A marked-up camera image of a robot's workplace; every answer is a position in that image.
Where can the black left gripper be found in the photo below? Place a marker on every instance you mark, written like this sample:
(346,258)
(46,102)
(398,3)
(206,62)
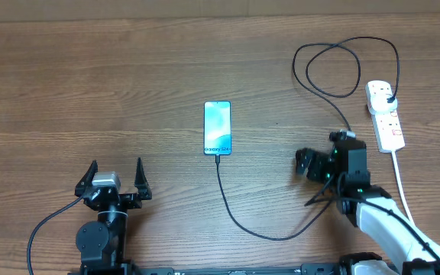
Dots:
(133,201)

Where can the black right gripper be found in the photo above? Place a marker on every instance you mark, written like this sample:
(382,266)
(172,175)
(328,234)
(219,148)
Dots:
(317,160)

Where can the Samsung Galaxy smartphone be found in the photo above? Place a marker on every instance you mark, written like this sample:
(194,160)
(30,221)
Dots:
(217,128)

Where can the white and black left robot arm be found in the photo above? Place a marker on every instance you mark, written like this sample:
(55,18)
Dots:
(101,243)

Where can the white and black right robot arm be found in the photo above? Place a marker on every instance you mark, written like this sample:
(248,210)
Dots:
(371,209)

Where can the white charger adapter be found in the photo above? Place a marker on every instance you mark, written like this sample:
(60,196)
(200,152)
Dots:
(379,104)

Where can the white power strip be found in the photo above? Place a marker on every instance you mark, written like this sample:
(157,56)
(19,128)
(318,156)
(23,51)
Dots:
(387,126)

